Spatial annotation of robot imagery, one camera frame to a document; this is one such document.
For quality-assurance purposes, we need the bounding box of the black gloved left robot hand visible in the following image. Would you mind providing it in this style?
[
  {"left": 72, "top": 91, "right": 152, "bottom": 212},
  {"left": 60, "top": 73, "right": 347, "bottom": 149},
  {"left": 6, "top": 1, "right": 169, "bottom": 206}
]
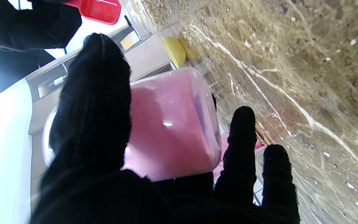
[{"left": 30, "top": 33, "right": 301, "bottom": 224}]

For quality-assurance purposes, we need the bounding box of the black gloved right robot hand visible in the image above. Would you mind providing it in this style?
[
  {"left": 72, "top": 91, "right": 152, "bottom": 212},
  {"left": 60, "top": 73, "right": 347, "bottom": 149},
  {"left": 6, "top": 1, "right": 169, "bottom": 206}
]
[{"left": 0, "top": 0, "right": 82, "bottom": 51}]

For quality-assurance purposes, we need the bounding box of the red plastic scoop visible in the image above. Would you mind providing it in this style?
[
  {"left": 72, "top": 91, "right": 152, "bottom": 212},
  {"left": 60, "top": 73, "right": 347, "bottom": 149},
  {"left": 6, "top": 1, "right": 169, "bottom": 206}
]
[{"left": 64, "top": 0, "right": 122, "bottom": 25}]

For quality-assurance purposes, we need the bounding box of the pink plastic measuring cup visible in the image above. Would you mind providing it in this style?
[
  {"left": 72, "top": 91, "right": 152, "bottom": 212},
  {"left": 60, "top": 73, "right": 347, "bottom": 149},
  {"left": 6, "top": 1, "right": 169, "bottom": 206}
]
[{"left": 42, "top": 67, "right": 223, "bottom": 182}]

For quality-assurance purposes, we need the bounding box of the yellow plastic bowl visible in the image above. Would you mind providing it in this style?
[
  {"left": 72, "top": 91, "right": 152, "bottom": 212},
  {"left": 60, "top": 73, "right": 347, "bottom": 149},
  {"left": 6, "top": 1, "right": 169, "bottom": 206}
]
[{"left": 161, "top": 36, "right": 186, "bottom": 69}]

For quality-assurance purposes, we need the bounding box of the clear grain jar with label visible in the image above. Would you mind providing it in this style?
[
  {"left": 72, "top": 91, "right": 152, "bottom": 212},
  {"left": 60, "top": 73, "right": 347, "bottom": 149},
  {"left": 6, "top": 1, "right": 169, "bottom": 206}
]
[{"left": 118, "top": 0, "right": 211, "bottom": 32}]

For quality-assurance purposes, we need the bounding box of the brown tall cabinet panel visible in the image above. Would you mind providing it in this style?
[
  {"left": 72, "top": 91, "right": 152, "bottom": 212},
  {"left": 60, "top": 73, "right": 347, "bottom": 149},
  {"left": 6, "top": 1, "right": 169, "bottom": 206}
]
[{"left": 123, "top": 33, "right": 174, "bottom": 82}]

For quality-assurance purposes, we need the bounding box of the beige cardboard box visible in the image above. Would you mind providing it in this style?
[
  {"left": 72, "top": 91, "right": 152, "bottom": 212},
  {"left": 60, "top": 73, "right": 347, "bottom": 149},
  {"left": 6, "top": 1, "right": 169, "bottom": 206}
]
[{"left": 120, "top": 31, "right": 141, "bottom": 52}]

